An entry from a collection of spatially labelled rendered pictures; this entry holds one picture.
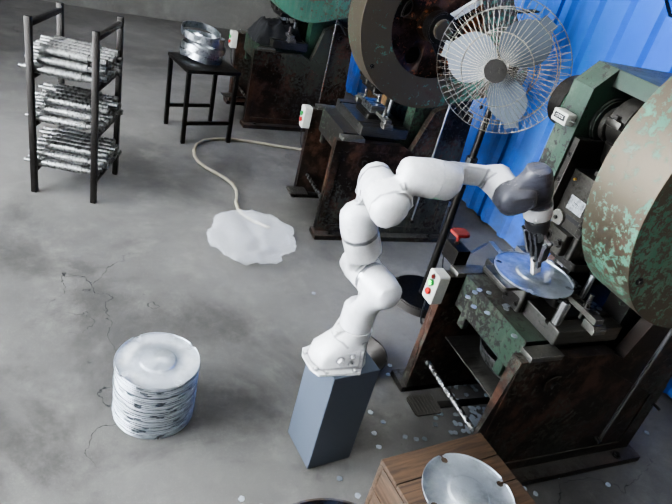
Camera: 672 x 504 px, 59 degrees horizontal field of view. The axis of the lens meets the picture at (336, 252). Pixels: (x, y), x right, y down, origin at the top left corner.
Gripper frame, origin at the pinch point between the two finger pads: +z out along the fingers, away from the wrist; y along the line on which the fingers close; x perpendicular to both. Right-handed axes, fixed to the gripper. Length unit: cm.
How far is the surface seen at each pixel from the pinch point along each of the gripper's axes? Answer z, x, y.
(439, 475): 33, -58, 31
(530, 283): 13.7, 2.0, -4.8
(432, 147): 52, 48, -158
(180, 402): 21, -124, -30
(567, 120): -33.4, 27.3, -21.2
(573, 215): -4.6, 21.6, -8.6
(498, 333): 29.6, -12.5, -3.2
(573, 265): 9.1, 15.8, -0.2
